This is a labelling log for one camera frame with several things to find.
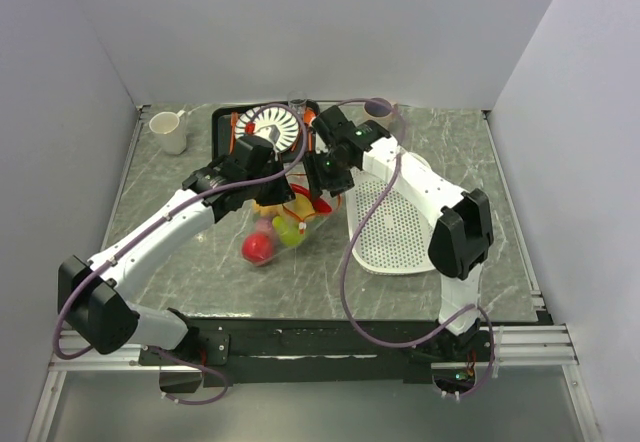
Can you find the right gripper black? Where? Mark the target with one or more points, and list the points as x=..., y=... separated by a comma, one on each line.
x=313, y=161

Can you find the white cup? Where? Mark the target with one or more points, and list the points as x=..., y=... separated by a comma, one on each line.
x=169, y=130

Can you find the orange spoon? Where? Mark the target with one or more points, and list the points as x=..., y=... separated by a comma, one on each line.
x=309, y=116

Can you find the beige mug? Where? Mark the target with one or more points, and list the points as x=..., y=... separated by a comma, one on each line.
x=380, y=109

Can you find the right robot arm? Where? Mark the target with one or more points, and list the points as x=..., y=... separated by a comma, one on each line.
x=461, y=220

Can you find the red apple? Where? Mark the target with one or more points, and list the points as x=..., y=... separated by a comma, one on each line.
x=258, y=249

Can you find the green pear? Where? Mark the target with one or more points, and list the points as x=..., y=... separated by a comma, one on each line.
x=288, y=233

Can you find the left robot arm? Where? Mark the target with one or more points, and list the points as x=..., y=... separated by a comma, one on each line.
x=96, y=297

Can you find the striped white plate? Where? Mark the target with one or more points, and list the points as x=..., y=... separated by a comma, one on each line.
x=285, y=120

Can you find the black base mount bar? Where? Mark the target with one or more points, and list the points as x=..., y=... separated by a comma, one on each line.
x=227, y=352

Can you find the purple onion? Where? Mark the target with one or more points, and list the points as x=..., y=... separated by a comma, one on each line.
x=265, y=226

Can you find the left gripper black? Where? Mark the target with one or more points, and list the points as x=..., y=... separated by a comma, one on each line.
x=283, y=192

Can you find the orange fork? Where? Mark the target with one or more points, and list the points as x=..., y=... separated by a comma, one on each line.
x=233, y=122

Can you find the clear zip top bag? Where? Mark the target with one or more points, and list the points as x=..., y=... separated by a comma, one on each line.
x=310, y=225

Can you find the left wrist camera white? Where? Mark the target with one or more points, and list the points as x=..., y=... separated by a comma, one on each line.
x=269, y=132

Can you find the orange fruit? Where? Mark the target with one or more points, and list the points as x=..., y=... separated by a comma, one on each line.
x=265, y=211

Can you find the white plastic basket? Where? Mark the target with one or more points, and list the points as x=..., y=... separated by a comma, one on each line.
x=395, y=240

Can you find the clear glass cup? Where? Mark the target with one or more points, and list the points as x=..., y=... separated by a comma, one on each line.
x=297, y=101

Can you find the black tray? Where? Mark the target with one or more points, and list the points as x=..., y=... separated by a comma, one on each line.
x=221, y=133

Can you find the yellow lemon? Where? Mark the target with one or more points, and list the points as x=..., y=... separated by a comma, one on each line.
x=301, y=206

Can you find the red chili pepper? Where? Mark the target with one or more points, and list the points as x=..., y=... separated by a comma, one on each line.
x=320, y=205

